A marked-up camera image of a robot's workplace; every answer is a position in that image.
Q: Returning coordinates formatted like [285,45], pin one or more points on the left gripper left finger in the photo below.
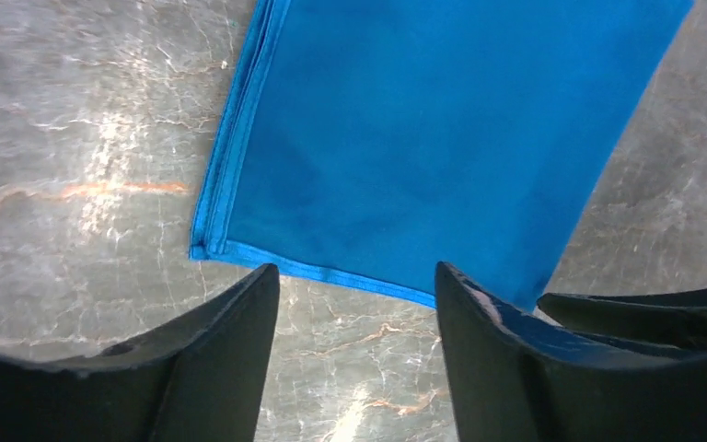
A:
[198,377]

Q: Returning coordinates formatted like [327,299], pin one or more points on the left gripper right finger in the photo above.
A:
[593,368]

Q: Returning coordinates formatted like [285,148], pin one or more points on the blue cloth napkin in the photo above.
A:
[364,142]

